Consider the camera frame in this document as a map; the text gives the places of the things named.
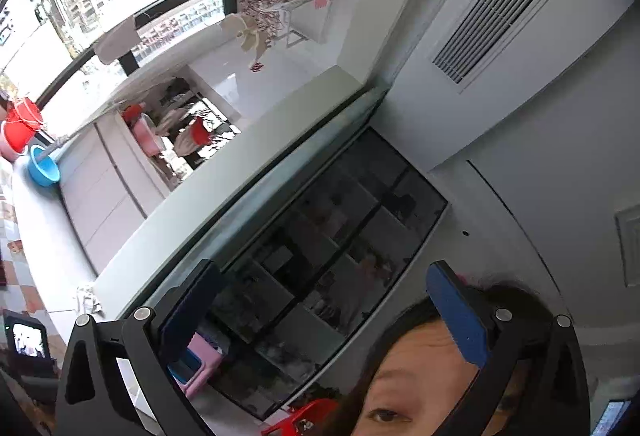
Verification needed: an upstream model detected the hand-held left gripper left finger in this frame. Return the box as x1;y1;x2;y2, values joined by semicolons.
54;259;226;436

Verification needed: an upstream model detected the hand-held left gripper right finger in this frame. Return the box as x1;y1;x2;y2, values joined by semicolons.
425;260;592;436

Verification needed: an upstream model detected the pink plastic stool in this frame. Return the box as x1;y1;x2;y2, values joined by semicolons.
167;332;229;399

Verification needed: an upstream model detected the person's head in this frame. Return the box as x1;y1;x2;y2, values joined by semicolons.
320;283;556;436

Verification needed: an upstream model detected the crumpled white cloth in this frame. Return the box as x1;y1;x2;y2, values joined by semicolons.
75;284;102;315

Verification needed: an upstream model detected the dark glass panel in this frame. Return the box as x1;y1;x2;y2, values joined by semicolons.
207;127;449;422

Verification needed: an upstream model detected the white low cabinet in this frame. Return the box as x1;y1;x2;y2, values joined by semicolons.
54;106;175;275

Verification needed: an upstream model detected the red plastic stool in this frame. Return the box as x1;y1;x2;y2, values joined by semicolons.
260;398;342;436

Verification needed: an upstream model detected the small black lit monitor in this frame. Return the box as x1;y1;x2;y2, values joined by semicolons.
2;309;53;365

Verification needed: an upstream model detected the red hanging garment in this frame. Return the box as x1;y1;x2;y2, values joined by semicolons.
187;116;217;147

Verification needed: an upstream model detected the blue lit screen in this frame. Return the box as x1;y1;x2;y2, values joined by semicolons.
590;397;634;436

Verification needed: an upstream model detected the pink plastic basin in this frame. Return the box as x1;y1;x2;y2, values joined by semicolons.
131;114;164;155

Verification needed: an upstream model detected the blue plastic basin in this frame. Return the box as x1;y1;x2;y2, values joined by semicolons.
27;144;62;188

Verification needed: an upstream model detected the long mop stick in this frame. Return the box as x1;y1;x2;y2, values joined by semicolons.
35;128;98;161

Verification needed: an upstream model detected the red plastic bucket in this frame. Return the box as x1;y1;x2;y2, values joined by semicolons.
6;96;46;137
0;120;32;155

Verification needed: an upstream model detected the grey hanging towel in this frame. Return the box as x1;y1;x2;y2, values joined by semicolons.
94;14;142;65

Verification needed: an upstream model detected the cream hanging garment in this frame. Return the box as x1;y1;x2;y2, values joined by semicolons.
220;13;277;62

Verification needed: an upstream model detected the white air vent grille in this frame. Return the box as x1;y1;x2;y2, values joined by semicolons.
431;0;601;89

